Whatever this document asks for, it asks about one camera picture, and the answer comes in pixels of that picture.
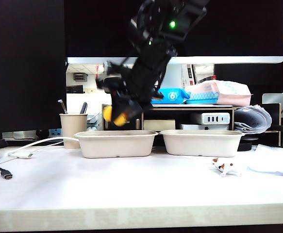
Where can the beige paper cup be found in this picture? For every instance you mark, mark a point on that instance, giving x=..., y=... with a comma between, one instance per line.
x=71, y=128

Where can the beige paper box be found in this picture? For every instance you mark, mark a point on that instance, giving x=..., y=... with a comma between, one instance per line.
x=202, y=144
x=117, y=145

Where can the black silver computer monitor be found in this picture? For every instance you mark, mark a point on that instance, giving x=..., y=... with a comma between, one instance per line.
x=95, y=29

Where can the white multi-port charger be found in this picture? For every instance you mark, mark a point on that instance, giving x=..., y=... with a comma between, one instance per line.
x=214, y=119

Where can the large yellow rubber duck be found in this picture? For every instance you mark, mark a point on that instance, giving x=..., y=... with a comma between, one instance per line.
x=120, y=120

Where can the black round base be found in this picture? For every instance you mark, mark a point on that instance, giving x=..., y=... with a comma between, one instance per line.
x=246, y=145

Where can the white paper sheets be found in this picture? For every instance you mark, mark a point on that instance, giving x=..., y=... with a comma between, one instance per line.
x=272, y=160

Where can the white flat box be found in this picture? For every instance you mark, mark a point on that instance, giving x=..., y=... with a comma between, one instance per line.
x=192, y=127

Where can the blue wet wipes pack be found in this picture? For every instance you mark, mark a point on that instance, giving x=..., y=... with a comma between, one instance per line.
x=175, y=96

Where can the blue power strip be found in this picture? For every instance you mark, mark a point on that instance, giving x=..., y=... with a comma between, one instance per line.
x=55, y=133

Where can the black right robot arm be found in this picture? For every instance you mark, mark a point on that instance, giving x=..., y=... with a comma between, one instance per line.
x=180, y=21

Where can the red hanging knot ornament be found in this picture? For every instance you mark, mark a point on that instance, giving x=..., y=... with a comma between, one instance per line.
x=96, y=72

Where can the dark monitor silver base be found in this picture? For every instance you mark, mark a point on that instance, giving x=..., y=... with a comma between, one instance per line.
x=22, y=60

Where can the white brown-spotted cat doll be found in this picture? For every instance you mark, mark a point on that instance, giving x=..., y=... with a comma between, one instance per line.
x=225, y=168

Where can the beige small box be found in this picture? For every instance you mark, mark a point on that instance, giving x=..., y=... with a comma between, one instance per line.
x=158, y=125

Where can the black wooden desk shelf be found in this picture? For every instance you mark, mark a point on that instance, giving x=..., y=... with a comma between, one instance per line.
x=129, y=123

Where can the silver pen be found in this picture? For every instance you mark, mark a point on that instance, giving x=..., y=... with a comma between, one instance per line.
x=62, y=106

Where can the pink tissue pack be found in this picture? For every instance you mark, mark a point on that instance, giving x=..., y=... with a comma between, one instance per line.
x=228, y=94

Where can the white red cardboard box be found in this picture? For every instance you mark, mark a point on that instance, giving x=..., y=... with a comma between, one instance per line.
x=187, y=75

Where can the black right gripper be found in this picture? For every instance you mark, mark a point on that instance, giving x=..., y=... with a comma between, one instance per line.
x=148, y=72

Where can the black AOC monitor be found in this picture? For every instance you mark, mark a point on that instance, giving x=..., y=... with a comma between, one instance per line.
x=265, y=77

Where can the grey folded paper stack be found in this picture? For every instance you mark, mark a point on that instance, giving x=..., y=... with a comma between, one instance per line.
x=253, y=119

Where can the black round knob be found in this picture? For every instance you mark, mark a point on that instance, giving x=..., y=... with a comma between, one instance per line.
x=41, y=133

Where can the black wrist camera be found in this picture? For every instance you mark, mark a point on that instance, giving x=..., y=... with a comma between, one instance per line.
x=109, y=82

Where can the black pen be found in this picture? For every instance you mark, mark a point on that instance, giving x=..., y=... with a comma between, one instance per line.
x=83, y=108

